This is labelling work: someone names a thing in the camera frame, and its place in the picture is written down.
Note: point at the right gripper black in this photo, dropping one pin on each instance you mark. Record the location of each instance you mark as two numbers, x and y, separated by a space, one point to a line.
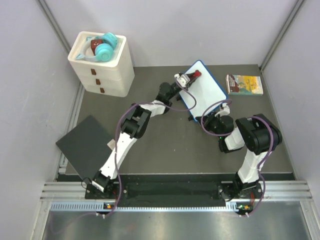
207 120

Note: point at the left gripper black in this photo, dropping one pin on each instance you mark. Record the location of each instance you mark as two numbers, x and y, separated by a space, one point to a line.
188 84

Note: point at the red whiteboard eraser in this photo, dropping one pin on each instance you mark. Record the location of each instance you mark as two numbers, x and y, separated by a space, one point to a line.
197 73

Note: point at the blue framed whiteboard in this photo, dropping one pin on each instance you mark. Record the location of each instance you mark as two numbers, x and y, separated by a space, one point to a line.
203 95

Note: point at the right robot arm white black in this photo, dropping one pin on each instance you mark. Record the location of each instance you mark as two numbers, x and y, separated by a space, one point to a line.
257 133

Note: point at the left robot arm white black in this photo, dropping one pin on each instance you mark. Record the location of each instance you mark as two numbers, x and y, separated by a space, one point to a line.
133 124

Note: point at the yellow blue book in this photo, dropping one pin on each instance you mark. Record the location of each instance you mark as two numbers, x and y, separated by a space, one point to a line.
244 85

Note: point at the white stacked drawer unit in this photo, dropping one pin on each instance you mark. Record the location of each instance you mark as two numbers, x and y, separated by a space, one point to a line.
114 77

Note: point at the teal cat ear headphones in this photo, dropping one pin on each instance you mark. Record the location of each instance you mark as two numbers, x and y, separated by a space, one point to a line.
103 53

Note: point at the dark red cube toy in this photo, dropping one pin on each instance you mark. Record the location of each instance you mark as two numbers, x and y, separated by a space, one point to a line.
94 44

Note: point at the black flat board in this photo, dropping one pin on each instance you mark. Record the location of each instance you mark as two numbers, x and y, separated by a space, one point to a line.
87 147

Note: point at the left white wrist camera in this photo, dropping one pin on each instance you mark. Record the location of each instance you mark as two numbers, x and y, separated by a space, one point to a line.
182 79

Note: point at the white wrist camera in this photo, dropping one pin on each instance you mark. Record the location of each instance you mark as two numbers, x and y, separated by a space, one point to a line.
224 110
182 79

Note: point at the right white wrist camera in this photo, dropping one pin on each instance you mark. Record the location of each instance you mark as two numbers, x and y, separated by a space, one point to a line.
224 110

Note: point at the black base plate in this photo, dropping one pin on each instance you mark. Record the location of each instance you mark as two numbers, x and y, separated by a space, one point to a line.
165 187

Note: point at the aluminium frame rail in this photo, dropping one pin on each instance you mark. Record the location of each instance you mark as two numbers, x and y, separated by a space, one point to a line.
63 191

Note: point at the grey slotted cable duct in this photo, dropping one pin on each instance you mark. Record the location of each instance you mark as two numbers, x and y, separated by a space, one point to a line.
68 206

